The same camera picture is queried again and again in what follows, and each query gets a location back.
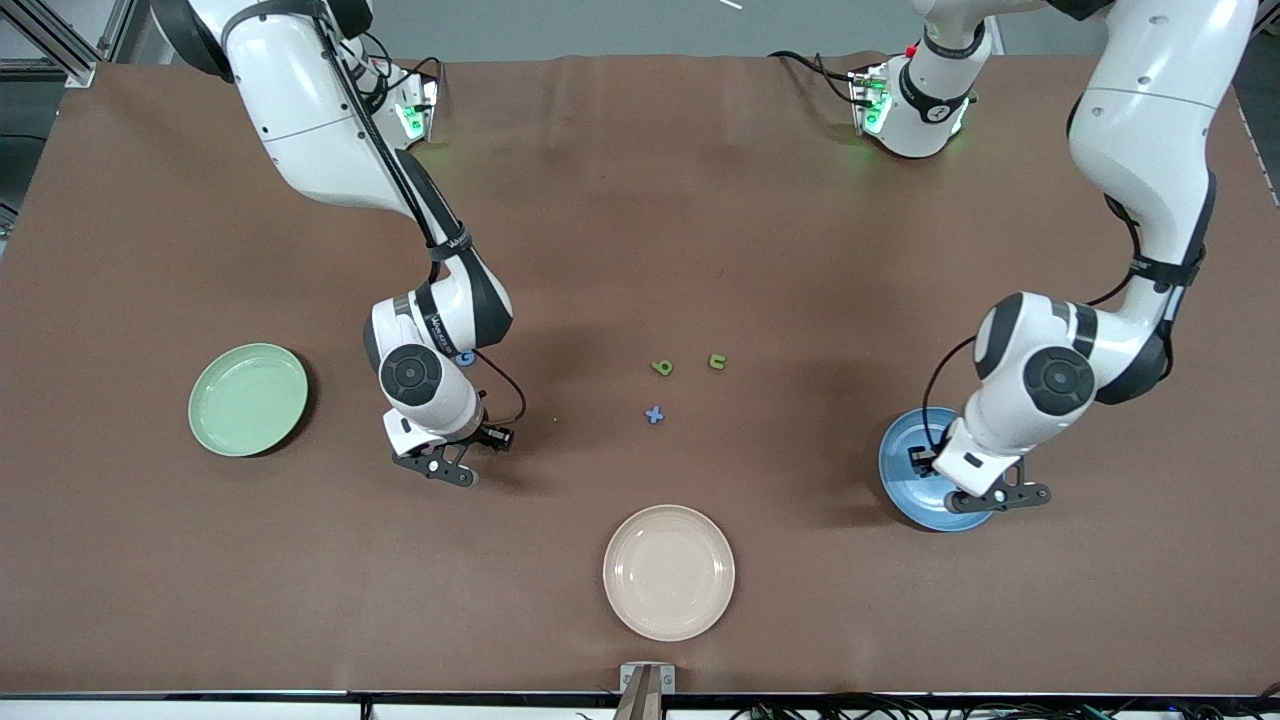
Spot blue plate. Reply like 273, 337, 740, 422
878, 406, 1007, 533

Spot beige plate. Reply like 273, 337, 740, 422
603, 504, 736, 642

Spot brown table cover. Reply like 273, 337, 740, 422
0, 52, 1280, 698

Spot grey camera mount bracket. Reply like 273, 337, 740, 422
620, 663, 677, 720

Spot green plate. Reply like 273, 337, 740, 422
188, 343, 310, 459

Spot white table edge rail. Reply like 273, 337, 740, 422
0, 690, 1280, 720

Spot black arm base cable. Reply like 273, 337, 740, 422
768, 48, 861, 106

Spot aluminium extrusion frame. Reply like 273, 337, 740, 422
0, 0, 136, 89

